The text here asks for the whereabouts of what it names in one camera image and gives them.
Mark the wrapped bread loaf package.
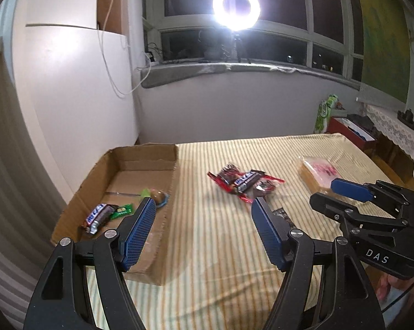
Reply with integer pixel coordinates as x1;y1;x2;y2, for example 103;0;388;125
299;156;341;194

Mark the small green candy packet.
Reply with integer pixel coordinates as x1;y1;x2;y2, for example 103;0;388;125
110;203;135;221

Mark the red storage box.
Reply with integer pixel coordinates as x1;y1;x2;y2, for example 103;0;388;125
326;117;376;153

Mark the snickers chocolate bar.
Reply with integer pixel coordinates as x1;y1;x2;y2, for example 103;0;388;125
232;170;265;194

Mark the lace covered side table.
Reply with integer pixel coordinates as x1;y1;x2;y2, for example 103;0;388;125
364;104;414;178

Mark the black printed snack packet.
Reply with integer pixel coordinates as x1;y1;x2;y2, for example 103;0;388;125
273;207;296;229

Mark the person right hand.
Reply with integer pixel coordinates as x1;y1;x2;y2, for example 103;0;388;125
375;273;414;301

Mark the green snack bag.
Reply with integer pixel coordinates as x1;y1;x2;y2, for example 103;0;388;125
314;94;338;134

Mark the grey window sill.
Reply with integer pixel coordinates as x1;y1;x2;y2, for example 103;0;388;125
140;63;361;90

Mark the ring light on stand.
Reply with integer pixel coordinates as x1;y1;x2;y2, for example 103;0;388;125
212;0;261;63

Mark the white cable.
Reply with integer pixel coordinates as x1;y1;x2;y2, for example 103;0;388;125
96;0;153;98

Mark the red snack packet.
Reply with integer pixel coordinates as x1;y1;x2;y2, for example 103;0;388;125
238;175;285;204
207;163;244;194

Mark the brown cardboard box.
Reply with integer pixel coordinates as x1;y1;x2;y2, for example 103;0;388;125
50;142;180;287

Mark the striped beige tablecloth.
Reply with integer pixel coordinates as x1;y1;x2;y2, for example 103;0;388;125
127;134;385;329

